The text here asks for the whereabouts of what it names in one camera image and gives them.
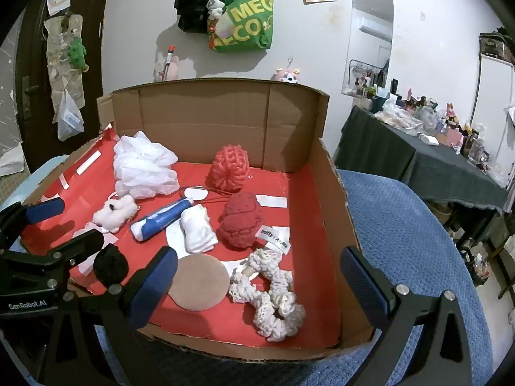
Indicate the clutter of bottles and cosmetics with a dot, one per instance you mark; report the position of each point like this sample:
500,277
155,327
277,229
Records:
426,116

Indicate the brown round pad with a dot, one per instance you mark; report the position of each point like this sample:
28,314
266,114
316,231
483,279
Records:
197,281

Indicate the cardboard box with red lining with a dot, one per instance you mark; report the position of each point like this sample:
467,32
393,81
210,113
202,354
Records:
201,120

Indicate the blue and white cloth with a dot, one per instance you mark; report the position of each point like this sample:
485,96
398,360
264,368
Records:
155,221

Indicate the green tote bag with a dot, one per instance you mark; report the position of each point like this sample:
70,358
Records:
245,20

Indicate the table with dark green cloth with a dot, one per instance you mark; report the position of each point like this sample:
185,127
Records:
382,148

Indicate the black bag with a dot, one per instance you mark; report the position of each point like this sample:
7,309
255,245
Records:
193,4

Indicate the light blue bed sheet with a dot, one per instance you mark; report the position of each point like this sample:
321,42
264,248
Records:
44,173

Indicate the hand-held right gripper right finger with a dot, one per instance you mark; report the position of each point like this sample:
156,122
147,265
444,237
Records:
362,285

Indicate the dark wooden door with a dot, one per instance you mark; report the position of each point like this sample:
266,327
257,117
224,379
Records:
93,68

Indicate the orange red knitted scrunchie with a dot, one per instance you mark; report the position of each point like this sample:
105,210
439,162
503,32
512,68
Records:
229,167

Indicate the wall mirror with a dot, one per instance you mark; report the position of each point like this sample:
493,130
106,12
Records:
370,4

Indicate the clear plastic bag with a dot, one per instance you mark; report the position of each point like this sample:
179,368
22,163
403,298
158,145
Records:
69,120

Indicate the dark red knitted hat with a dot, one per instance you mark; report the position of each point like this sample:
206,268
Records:
239,221

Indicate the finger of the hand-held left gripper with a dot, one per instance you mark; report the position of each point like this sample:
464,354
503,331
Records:
84,245
44,210

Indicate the white torn paper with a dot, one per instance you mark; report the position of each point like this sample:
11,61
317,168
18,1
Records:
12,161

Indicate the stick with red cap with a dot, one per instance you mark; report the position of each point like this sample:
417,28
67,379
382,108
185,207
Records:
169,62

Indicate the panda plush charm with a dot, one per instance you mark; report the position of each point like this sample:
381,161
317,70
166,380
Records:
216,7

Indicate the pink spotted plush toy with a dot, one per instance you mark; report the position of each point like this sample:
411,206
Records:
286,76

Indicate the white refrigerator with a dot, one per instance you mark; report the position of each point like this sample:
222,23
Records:
497,100

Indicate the hanging door organizer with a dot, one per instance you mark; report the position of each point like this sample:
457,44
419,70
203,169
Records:
56,72

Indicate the cream crochet scrunchie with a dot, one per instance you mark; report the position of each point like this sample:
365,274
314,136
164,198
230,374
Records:
277,313

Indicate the pale pink plush toy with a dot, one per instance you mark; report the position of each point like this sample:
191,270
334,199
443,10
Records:
173,68

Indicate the green plush toy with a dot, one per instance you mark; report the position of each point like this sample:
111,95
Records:
76,54

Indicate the clutter under table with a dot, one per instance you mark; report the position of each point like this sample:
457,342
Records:
478,257

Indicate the black knitted scrunchie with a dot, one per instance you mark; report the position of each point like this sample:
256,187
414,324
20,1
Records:
110,265

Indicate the white fluffy plush toy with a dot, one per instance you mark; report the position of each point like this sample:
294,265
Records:
114,213

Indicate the white mesh bath pouf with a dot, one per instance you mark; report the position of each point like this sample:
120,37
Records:
141,165

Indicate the case on wardrobe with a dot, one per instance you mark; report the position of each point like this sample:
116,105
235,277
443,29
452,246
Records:
493,46

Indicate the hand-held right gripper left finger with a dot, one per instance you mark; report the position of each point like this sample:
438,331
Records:
155,285

